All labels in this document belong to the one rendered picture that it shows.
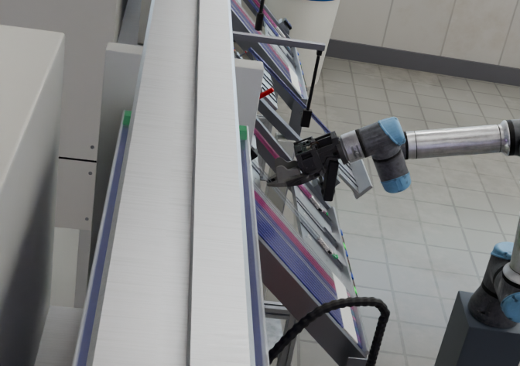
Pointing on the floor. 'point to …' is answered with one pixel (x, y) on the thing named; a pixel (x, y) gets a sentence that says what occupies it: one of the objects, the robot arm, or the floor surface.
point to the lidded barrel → (306, 12)
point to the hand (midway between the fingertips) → (272, 183)
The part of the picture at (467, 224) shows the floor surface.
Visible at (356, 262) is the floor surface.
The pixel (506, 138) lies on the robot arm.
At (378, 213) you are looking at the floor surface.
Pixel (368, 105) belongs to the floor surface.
